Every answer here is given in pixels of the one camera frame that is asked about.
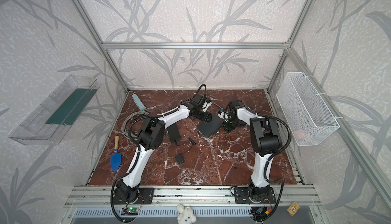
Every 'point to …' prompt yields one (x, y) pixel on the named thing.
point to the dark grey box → (209, 129)
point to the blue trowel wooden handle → (116, 157)
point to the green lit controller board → (130, 211)
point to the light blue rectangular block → (140, 105)
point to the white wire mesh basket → (306, 121)
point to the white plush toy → (186, 215)
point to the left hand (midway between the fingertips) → (210, 113)
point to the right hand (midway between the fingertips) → (227, 124)
